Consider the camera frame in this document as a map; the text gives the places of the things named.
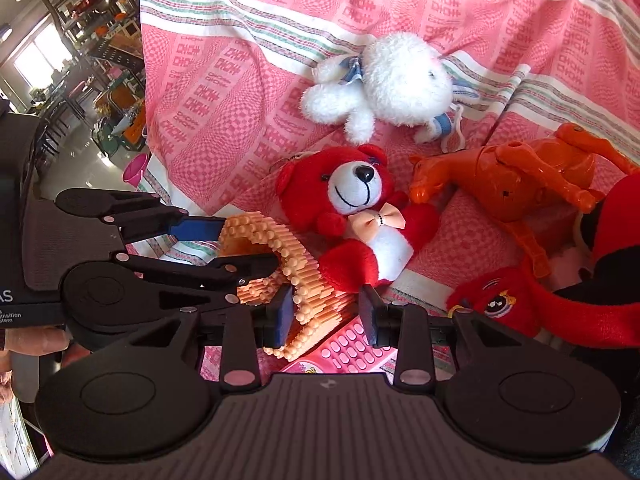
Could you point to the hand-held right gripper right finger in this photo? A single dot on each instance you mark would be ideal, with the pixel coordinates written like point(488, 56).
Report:
point(370, 315)

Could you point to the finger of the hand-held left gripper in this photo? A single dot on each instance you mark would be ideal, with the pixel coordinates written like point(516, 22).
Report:
point(197, 230)
point(210, 270)

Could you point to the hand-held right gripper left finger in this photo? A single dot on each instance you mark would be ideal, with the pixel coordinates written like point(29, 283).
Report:
point(282, 315)

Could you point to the orange bristle block heart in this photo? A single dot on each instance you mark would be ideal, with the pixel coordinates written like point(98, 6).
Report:
point(300, 260)

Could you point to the person's left hand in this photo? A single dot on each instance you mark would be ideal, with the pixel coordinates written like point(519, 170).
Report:
point(30, 342)

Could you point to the pink toy phone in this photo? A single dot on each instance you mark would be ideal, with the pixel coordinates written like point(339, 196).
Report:
point(350, 350)

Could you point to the red teddy bear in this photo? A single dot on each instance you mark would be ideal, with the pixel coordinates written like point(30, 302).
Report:
point(370, 240)

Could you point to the pink plastic cup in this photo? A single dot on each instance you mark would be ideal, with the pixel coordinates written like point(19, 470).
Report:
point(136, 170)

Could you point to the red plush bird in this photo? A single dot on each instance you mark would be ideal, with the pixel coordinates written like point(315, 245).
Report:
point(500, 305)

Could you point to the black perforated table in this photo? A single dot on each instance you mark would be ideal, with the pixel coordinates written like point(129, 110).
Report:
point(120, 57)

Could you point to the orange plastic horse toy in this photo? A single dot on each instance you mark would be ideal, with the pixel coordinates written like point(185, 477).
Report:
point(510, 180)

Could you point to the pink patterned blanket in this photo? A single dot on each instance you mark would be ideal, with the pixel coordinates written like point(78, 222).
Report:
point(250, 35)

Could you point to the metal shelf rack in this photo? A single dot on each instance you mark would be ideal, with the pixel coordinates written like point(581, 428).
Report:
point(85, 5)

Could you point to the white plush dog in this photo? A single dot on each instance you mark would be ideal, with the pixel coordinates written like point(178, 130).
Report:
point(395, 80)

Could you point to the black plush mouse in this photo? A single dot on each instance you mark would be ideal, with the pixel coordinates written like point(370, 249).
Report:
point(615, 275)

